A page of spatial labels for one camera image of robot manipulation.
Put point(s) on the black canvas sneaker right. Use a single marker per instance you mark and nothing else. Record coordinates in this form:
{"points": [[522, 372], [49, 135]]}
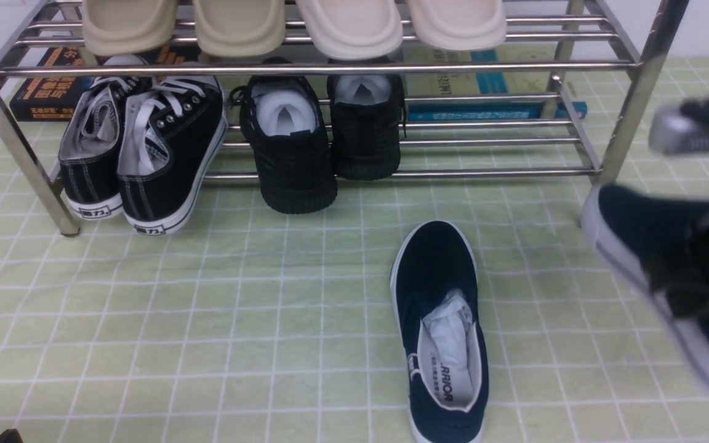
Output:
{"points": [[171, 133]]}

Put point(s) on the cream slipper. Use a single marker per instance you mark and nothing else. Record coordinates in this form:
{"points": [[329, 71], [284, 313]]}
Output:
{"points": [[459, 25], [353, 30]]}

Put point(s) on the navy slip-on shoe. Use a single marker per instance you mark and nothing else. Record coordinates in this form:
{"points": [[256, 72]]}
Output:
{"points": [[623, 227], [434, 290]]}

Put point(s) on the black object bottom left corner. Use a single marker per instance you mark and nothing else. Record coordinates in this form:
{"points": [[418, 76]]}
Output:
{"points": [[11, 436]]}

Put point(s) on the cream slipper far right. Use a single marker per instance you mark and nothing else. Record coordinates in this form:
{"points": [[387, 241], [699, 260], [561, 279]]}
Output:
{"points": [[459, 25]]}

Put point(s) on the black canvas sneaker left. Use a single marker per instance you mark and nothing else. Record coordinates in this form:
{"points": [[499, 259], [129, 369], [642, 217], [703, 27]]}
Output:
{"points": [[90, 147]]}

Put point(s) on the black orange book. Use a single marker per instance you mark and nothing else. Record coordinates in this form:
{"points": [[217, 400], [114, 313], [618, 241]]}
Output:
{"points": [[55, 99]]}

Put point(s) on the green blue book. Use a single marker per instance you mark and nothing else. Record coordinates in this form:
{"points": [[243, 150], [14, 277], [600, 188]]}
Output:
{"points": [[471, 111]]}

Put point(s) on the black knit shoe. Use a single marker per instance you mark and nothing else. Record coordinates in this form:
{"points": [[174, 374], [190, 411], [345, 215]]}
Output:
{"points": [[281, 119], [367, 111]]}

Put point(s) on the black knit shoe left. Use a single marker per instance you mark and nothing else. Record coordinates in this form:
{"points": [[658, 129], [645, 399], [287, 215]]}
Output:
{"points": [[281, 119]]}

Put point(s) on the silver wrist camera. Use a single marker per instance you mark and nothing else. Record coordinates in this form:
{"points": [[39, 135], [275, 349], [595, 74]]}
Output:
{"points": [[672, 133]]}

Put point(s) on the beige slipper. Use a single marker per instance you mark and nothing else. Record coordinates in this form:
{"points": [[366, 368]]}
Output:
{"points": [[239, 29], [127, 27]]}

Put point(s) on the beige slipper far left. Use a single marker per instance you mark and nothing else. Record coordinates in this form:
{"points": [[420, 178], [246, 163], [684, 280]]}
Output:
{"points": [[127, 27]]}

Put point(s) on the black knit shoe right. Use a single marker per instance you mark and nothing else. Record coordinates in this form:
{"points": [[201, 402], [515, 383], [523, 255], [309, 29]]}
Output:
{"points": [[367, 111]]}

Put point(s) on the black canvas sneaker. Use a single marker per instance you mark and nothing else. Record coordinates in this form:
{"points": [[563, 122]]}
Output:
{"points": [[90, 147], [171, 133]]}

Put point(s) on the stainless steel shoe rack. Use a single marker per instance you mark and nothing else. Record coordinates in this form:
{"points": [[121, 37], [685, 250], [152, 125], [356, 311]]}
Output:
{"points": [[589, 38]]}

